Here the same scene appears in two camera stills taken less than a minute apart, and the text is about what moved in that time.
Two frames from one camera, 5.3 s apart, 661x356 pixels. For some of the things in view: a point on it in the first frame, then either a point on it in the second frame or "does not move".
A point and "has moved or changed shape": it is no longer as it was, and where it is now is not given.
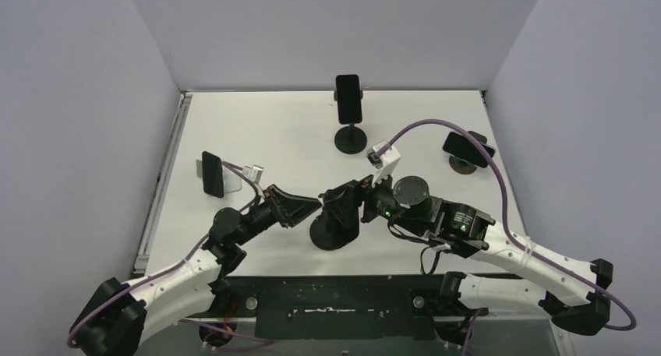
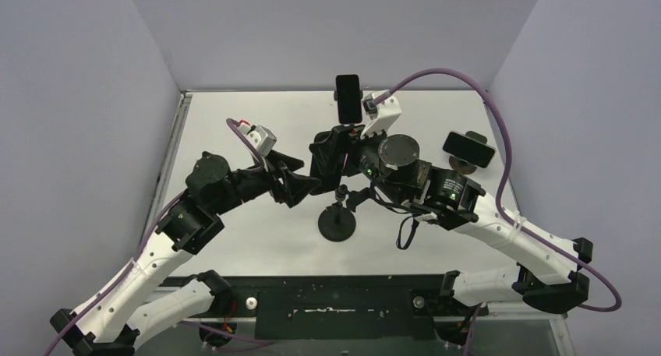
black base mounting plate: x=332 y=308 does not move
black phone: x=457 y=145 does not move
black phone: x=348 y=95 does not move
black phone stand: x=335 y=227 has moved or changed shape
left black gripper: x=288 y=209 to x=293 y=186
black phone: x=341 y=213 to x=330 y=151
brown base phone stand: x=461 y=166 does not move
